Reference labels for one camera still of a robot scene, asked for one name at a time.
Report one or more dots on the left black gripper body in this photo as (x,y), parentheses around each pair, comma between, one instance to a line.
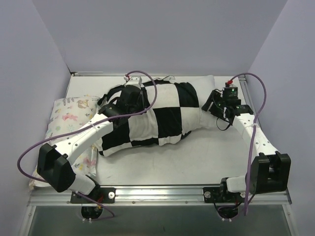
(134,92)

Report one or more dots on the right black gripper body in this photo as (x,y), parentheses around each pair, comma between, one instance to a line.
(211,102)

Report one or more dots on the white pillow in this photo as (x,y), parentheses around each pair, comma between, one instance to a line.
(203,86)

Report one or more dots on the black white checkered pillowcase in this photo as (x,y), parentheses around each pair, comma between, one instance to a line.
(174,114)

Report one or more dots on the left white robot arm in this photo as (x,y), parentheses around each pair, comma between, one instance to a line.
(55,161)

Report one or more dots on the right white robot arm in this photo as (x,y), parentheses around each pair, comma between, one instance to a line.
(268,170)

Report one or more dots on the floral patterned pillow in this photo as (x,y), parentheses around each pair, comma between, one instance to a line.
(68,115)

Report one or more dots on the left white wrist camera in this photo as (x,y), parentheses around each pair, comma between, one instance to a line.
(133,81)

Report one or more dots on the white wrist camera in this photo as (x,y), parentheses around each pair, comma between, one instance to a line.
(133,81)
(229,85)

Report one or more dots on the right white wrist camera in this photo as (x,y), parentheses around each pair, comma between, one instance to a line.
(229,85)

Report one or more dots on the right aluminium rail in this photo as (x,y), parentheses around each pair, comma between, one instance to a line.
(246,93)

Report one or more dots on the aluminium rail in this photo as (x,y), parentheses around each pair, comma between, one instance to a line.
(246,93)
(156,195)

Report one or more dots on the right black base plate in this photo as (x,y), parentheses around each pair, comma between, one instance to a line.
(217,195)

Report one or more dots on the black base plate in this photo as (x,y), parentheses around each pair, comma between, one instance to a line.
(103,195)
(217,195)

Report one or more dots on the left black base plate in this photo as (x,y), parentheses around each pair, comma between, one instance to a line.
(103,195)

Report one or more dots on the front aluminium rail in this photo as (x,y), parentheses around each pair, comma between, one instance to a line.
(156,195)

